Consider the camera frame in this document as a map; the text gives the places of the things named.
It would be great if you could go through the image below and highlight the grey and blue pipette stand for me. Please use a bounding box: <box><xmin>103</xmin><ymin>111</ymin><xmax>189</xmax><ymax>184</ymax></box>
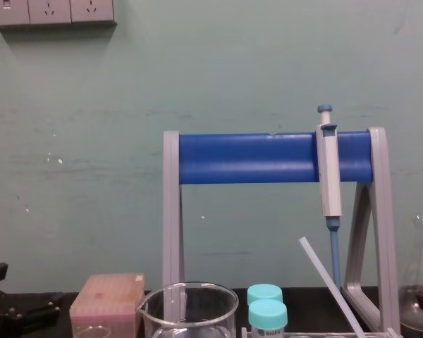
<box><xmin>161</xmin><ymin>127</ymin><xmax>401</xmax><ymax>336</ymax></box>

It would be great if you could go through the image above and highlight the teal capped sample tube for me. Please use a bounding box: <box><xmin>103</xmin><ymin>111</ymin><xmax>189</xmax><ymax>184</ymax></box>
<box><xmin>247</xmin><ymin>284</ymin><xmax>284</xmax><ymax>306</ymax></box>
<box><xmin>247</xmin><ymin>299</ymin><xmax>289</xmax><ymax>338</ymax></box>

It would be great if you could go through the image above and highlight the clear glass stirring rod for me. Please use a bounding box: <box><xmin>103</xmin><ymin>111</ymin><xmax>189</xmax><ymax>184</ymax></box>
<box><xmin>298</xmin><ymin>237</ymin><xmax>364</xmax><ymax>338</ymax></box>

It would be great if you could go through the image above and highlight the large clear glass beaker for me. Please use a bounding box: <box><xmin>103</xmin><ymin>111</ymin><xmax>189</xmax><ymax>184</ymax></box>
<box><xmin>137</xmin><ymin>280</ymin><xmax>240</xmax><ymax>338</ymax></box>

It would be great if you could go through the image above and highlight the clear plastic tube rack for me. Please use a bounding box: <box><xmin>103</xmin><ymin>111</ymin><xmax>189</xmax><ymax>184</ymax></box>
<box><xmin>240</xmin><ymin>325</ymin><xmax>403</xmax><ymax>338</ymax></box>

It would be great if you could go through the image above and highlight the grey wall socket strip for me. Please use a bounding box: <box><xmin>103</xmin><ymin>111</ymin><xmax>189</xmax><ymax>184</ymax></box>
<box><xmin>0</xmin><ymin>0</ymin><xmax>118</xmax><ymax>30</ymax></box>

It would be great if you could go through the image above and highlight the clear glass conical flask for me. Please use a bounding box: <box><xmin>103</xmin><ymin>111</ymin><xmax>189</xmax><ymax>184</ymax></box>
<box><xmin>398</xmin><ymin>214</ymin><xmax>423</xmax><ymax>338</ymax></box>

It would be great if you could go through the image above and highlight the pink pipette tip box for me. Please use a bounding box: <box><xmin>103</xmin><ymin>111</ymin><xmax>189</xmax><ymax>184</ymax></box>
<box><xmin>68</xmin><ymin>273</ymin><xmax>147</xmax><ymax>338</ymax></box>

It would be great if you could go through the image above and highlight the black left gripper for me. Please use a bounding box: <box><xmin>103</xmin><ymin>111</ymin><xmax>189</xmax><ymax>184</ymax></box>
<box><xmin>0</xmin><ymin>261</ymin><xmax>66</xmax><ymax>338</ymax></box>

